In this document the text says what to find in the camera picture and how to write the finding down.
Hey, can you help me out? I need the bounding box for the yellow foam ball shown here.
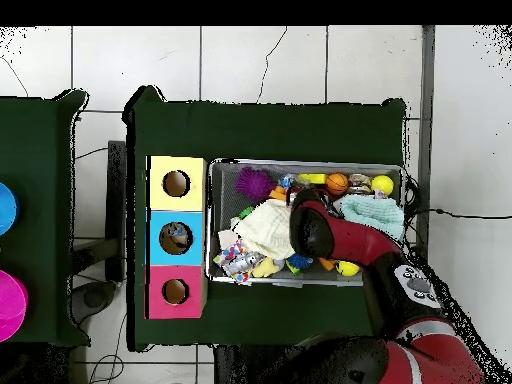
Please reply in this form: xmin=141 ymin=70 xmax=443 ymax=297
xmin=335 ymin=259 xmax=361 ymax=278
xmin=370 ymin=174 xmax=395 ymax=197

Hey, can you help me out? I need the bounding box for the black cable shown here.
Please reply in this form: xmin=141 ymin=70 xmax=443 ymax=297
xmin=405 ymin=207 xmax=512 ymax=220

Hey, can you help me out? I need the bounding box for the blue spiky ball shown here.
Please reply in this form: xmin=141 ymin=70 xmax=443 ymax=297
xmin=286 ymin=252 xmax=314 ymax=274

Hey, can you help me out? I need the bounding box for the light blue knitted cloth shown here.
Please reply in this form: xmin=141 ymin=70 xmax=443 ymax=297
xmin=339 ymin=194 xmax=406 ymax=241

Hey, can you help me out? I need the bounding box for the purple spiky toy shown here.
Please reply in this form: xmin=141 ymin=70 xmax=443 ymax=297
xmin=234 ymin=166 xmax=277 ymax=202

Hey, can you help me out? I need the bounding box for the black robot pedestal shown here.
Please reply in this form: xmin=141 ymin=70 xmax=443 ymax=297
xmin=213 ymin=344 xmax=265 ymax=384

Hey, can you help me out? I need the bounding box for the magenta round container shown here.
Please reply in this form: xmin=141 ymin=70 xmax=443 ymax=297
xmin=0 ymin=269 xmax=29 ymax=344

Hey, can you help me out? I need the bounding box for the orange toy basketball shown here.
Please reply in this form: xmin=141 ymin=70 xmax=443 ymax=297
xmin=325 ymin=172 xmax=350 ymax=197

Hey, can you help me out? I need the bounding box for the dark green table cloth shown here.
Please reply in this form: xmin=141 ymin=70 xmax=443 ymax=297
xmin=121 ymin=84 xmax=409 ymax=353
xmin=0 ymin=88 xmax=91 ymax=347

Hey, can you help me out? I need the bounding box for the blue round container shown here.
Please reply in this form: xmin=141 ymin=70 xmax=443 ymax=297
xmin=0 ymin=181 xmax=20 ymax=237

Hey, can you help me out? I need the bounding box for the crushed clear plastic cup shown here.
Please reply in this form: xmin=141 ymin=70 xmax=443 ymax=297
xmin=166 ymin=222 xmax=189 ymax=241

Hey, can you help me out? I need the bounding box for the wooden box with three holes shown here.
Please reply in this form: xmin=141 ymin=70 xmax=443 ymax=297
xmin=144 ymin=154 xmax=209 ymax=321

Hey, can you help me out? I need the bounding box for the colourful dotted cloth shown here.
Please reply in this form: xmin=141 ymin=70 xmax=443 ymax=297
xmin=213 ymin=241 xmax=265 ymax=285

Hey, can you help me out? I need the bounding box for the yellow plush toy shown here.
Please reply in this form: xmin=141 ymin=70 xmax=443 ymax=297
xmin=251 ymin=257 xmax=286 ymax=279

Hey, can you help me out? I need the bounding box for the cream knitted cloth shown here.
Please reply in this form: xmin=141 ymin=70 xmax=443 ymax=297
xmin=230 ymin=198 xmax=297 ymax=261

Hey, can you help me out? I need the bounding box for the silver wire mesh bin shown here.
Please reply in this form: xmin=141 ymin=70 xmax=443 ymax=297
xmin=205 ymin=157 xmax=407 ymax=288

